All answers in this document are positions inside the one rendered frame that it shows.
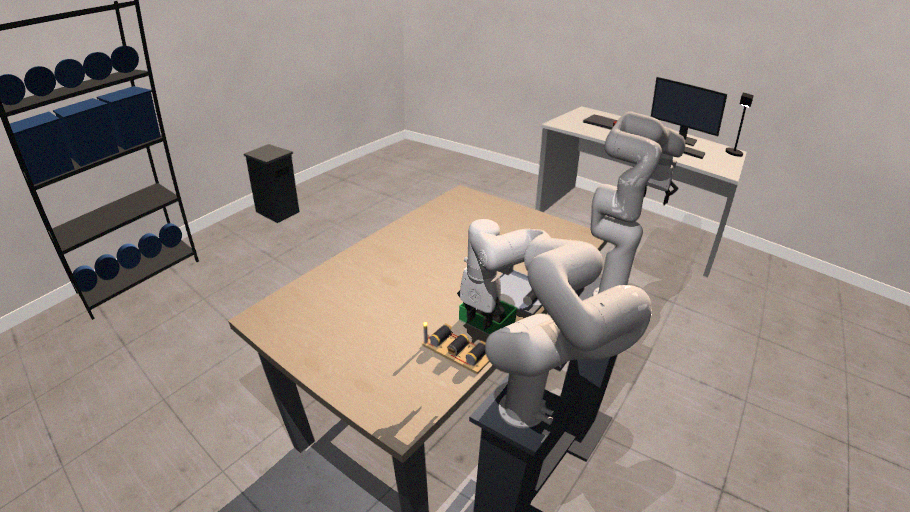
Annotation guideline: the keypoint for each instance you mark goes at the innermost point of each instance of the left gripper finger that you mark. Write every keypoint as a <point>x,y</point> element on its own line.
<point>471,311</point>
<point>489,316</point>

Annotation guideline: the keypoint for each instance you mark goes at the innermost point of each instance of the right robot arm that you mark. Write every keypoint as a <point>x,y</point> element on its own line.
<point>624,206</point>

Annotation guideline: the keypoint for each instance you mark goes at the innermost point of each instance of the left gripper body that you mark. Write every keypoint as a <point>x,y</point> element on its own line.
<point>480,293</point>

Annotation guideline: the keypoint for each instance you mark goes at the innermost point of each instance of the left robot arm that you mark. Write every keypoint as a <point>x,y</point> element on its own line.
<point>583,325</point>

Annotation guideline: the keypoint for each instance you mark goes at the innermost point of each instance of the green box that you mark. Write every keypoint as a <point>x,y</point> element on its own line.
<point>477,322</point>

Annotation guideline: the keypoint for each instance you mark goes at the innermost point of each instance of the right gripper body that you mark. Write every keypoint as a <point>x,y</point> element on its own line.
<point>661,178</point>

